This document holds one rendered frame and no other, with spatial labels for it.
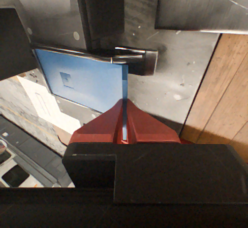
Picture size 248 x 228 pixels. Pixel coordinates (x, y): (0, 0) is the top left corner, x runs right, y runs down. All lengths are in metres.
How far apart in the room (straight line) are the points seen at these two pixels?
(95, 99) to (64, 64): 0.06
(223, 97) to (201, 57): 0.06
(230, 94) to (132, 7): 0.17
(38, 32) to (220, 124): 0.28
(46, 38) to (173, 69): 0.17
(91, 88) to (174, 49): 0.12
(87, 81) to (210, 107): 0.18
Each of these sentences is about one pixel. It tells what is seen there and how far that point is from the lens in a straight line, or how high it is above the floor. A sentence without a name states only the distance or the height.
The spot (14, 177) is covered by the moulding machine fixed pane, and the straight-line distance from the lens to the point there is 5.89.
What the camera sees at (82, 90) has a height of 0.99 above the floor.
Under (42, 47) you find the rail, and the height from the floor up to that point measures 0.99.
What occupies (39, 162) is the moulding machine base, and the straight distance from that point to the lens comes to 5.72.
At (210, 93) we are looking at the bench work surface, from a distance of 0.21.
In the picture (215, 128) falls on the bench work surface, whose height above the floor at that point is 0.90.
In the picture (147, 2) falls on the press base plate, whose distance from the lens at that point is 0.20.
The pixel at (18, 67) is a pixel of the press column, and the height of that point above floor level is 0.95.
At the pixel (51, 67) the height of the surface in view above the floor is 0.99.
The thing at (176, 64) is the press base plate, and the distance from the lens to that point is 0.20.
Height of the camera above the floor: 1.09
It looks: 44 degrees down
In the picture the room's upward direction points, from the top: 138 degrees counter-clockwise
